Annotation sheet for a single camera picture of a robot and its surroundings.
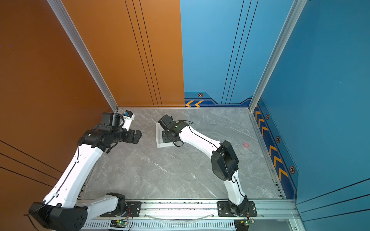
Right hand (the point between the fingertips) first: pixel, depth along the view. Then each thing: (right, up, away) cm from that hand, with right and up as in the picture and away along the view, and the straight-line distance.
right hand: (166, 138), depth 87 cm
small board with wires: (+43, -39, -17) cm, 60 cm away
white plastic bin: (-8, +4, +16) cm, 18 cm away
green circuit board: (-21, -40, -16) cm, 48 cm away
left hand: (-16, +6, -11) cm, 20 cm away
